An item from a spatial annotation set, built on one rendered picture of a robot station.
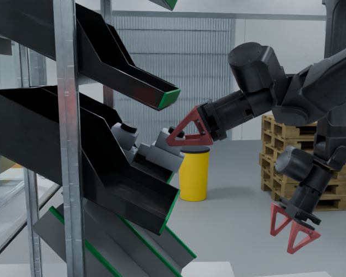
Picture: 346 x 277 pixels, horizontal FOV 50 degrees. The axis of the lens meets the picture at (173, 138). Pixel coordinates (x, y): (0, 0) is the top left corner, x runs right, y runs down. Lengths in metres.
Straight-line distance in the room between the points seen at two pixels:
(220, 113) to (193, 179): 3.50
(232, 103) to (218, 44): 7.21
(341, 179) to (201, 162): 1.45
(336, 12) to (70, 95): 0.64
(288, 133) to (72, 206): 3.49
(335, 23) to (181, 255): 0.60
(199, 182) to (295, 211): 3.29
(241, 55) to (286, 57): 7.79
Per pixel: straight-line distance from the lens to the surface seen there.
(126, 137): 0.67
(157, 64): 7.61
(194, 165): 4.08
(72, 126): 0.46
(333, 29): 0.92
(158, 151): 0.67
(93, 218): 0.66
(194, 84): 7.72
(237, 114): 0.65
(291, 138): 3.91
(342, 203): 4.29
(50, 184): 1.94
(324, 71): 0.58
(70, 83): 0.45
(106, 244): 0.64
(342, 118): 0.92
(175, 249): 0.81
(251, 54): 0.61
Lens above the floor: 1.39
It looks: 10 degrees down
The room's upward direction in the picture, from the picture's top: straight up
